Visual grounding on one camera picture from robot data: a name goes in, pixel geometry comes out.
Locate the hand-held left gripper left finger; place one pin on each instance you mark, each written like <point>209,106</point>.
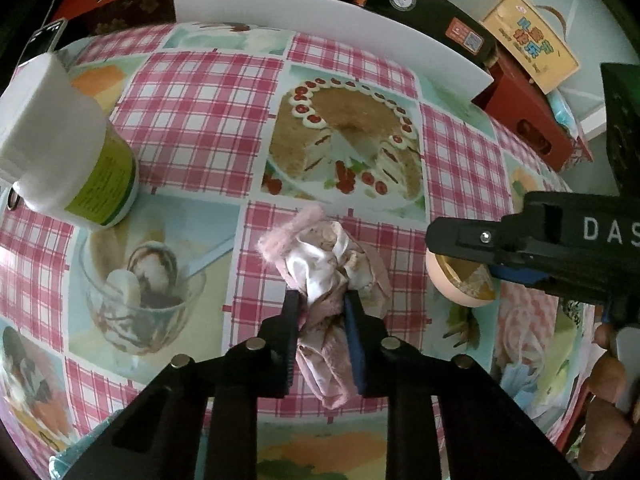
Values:
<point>292,345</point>

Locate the dark floral box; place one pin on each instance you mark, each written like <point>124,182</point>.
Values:
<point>130,12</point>

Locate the yellow printed gift box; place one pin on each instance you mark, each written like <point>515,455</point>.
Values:
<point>535,45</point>

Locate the white board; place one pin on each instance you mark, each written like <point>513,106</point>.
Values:
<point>300,15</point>

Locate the light blue packet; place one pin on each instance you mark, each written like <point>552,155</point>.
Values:
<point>565,112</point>

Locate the peach bowl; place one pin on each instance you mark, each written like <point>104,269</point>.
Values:
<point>455,285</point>

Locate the pink checkered printed tablecloth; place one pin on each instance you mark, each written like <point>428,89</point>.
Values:
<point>200,90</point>

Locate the white plastic bottle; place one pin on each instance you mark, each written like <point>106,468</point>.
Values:
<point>50,125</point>

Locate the red carton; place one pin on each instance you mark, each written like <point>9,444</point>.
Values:
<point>520,95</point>

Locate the person's right hand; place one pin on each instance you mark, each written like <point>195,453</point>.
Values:
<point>605,420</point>

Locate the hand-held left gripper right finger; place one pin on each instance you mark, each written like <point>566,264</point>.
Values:
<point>356,345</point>

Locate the pink satin cloth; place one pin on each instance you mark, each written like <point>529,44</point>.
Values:
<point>320,260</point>

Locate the black box with orange side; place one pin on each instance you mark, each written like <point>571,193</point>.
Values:
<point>425,5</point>

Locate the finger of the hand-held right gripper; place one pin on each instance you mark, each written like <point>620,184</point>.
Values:
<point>520,274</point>
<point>465,237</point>

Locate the black smartphone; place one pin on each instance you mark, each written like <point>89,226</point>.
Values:
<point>42,40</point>

